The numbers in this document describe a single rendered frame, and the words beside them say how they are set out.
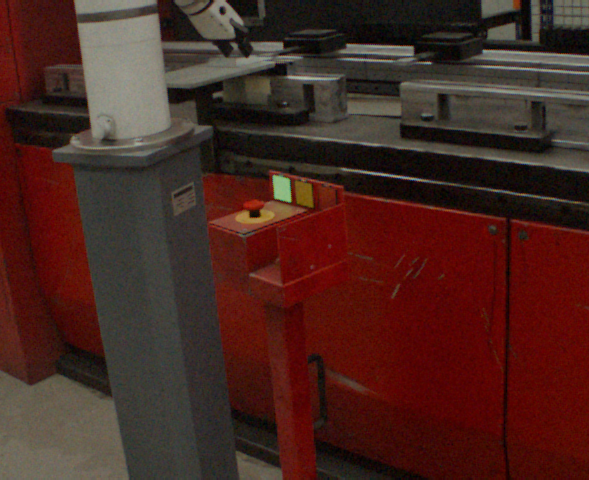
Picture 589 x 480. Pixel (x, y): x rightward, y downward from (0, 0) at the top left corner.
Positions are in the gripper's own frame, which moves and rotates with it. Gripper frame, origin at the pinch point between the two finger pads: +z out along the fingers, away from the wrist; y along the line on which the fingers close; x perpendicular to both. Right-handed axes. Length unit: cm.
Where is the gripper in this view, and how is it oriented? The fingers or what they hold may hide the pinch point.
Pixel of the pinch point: (236, 48)
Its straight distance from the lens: 200.5
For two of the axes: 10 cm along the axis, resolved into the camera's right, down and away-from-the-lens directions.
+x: -4.3, 8.4, -3.3
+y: -7.7, -1.6, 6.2
